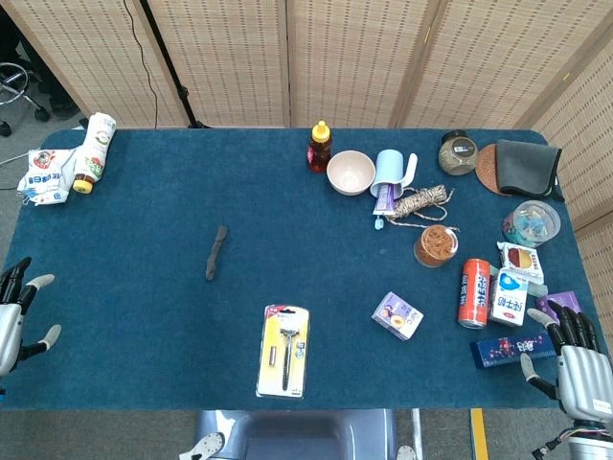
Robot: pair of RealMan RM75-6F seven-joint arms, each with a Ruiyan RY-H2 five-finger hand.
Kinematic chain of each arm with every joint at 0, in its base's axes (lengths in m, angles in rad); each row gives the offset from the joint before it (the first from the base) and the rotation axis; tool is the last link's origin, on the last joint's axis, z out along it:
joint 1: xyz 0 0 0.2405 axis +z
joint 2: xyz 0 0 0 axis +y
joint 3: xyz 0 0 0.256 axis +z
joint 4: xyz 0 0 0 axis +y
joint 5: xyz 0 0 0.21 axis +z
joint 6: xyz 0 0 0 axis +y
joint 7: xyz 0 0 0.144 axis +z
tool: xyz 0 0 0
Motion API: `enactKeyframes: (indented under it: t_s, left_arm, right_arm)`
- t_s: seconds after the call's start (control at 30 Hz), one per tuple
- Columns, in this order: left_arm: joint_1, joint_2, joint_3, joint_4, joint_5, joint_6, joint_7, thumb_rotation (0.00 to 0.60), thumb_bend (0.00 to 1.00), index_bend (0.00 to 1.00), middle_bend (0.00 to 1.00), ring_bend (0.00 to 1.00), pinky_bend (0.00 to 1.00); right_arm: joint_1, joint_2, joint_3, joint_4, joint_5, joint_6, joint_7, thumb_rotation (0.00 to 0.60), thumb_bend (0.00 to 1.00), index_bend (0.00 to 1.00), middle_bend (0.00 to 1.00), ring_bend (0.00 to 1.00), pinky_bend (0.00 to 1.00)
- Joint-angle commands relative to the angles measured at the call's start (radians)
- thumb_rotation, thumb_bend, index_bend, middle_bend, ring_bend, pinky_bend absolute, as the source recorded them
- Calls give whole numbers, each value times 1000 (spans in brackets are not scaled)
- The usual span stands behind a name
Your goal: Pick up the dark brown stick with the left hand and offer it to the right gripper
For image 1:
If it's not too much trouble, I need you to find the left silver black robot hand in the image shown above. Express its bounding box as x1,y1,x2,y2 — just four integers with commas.
0,257,62,378

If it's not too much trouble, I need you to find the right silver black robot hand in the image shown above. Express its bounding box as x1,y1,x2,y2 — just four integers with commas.
520,300,613,426

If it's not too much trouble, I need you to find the dark strap piece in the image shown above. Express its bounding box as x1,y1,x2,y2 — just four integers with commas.
205,224,230,282

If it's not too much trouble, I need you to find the small purple box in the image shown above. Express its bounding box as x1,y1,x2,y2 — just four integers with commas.
534,290,583,332

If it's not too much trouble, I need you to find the long dark blue box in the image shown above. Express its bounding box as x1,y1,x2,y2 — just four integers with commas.
469,331,559,369

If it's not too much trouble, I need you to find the white blue milk carton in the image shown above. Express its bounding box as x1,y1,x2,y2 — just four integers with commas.
488,267,529,328

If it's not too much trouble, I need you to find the white snack box fruit picture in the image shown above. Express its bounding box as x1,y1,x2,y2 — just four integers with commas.
496,241,546,285

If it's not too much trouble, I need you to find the red drink can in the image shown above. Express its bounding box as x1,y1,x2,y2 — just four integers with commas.
457,258,491,331

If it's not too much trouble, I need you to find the white printed food bag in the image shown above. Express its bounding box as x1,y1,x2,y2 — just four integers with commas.
16,147,78,207

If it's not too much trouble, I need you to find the clear tub of blue clips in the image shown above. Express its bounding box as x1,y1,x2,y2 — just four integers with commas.
501,199,561,249

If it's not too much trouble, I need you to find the white table leg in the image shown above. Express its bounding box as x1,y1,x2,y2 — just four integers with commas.
410,409,424,460

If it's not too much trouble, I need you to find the blue felt tablecloth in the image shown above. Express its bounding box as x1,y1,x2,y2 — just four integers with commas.
0,127,593,412

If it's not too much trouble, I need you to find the purple juice carton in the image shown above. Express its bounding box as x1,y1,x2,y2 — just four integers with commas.
371,291,425,341

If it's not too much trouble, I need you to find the white sauce bottle yellow cap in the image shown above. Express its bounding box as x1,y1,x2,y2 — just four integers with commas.
72,112,118,195

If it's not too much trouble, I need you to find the clear tub of rubber bands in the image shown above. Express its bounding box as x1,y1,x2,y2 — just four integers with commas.
413,224,459,267

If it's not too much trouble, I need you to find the folded grey cloth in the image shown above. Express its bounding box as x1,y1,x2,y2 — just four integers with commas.
495,138,566,203

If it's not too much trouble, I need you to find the round brown woven coaster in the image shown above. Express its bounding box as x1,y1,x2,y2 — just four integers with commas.
474,143,516,196

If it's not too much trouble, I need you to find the chrome office chair base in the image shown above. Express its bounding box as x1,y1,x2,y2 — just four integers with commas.
0,60,52,138

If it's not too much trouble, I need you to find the bundle of twisted twine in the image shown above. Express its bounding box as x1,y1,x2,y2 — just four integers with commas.
384,184,461,234

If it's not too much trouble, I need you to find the glass jar black lid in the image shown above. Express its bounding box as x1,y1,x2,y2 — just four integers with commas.
438,129,480,177

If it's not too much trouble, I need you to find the purple toothpaste tube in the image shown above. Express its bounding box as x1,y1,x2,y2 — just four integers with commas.
372,184,407,231

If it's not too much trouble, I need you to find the yellow razor blister pack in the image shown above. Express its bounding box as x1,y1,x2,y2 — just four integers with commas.
255,303,310,400

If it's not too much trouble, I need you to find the grey-blue robot torso base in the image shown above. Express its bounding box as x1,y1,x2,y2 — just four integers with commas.
179,409,418,460

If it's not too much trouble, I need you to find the black tripod stand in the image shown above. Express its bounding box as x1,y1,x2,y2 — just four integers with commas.
138,0,215,129

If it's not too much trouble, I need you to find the beige bowl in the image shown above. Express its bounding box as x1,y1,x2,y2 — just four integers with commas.
326,149,376,196

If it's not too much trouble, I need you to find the honey bear bottle yellow cap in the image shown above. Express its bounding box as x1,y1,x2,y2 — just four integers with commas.
306,121,333,173

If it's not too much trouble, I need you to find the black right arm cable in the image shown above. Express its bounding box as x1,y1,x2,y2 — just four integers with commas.
534,428,574,455

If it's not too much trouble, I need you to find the thin black hanging cable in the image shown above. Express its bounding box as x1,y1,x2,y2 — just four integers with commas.
122,0,160,129

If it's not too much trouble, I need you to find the light blue handled cup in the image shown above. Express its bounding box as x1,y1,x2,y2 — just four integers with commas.
369,149,419,198

